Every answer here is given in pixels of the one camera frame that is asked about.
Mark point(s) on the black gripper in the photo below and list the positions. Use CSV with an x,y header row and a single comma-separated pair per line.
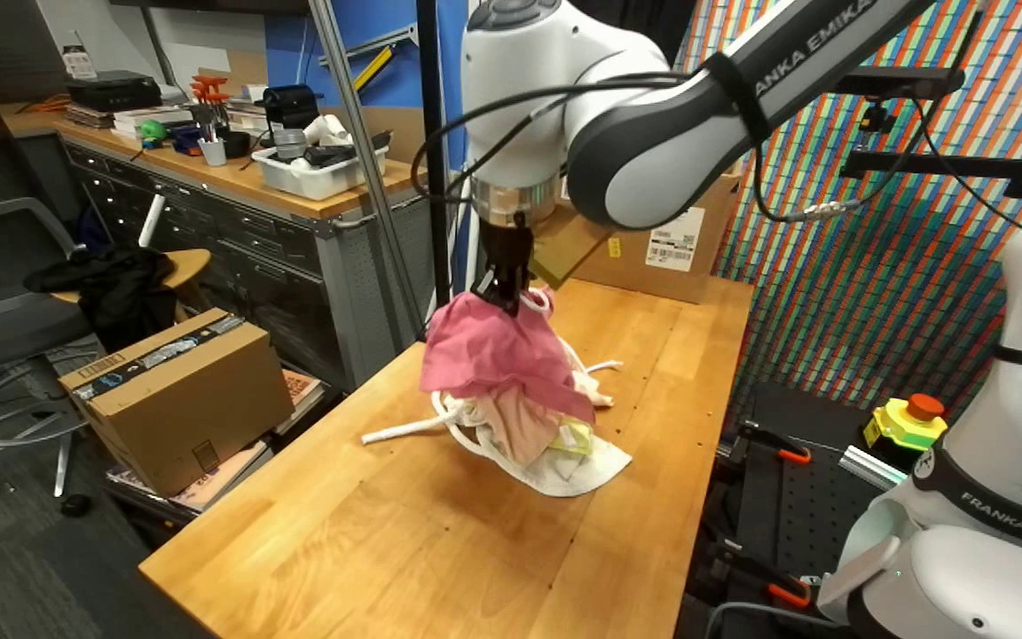
x,y
508,254

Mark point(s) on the pink cloth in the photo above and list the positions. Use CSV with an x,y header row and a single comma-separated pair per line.
x,y
473,350

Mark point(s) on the light pink garment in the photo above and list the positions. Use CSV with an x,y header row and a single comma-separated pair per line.
x,y
525,426

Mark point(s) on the yellow-green microfiber cloth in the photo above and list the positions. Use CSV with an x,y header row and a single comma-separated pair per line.
x,y
575,441

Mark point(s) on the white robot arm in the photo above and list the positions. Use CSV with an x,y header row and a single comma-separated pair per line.
x,y
595,112

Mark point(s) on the wooden workbench with drawers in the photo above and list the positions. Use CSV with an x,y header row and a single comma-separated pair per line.
x,y
338,280

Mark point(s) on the cardboard box on table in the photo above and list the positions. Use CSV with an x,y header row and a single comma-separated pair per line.
x,y
672,261

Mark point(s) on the white plastic bin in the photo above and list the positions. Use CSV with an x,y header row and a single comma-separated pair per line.
x,y
301,178

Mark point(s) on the white cloth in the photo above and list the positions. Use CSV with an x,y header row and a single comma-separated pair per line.
x,y
551,472

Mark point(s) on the black vertical pole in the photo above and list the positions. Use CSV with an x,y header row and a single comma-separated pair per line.
x,y
436,60

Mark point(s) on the silver diagonal tripod leg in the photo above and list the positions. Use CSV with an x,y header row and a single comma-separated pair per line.
x,y
334,55

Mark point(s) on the round wooden stool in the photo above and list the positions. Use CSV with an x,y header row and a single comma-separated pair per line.
x,y
184,265

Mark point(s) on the cardboard box on floor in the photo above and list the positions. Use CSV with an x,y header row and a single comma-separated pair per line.
x,y
184,397

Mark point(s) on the black garment on stool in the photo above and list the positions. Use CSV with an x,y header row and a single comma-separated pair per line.
x,y
119,289

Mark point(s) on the yellow red emergency button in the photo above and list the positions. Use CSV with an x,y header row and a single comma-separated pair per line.
x,y
910,422

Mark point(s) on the grey office chair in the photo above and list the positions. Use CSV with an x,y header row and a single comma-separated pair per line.
x,y
33,407

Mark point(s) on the black camera on mount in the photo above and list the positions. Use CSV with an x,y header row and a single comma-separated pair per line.
x,y
887,81

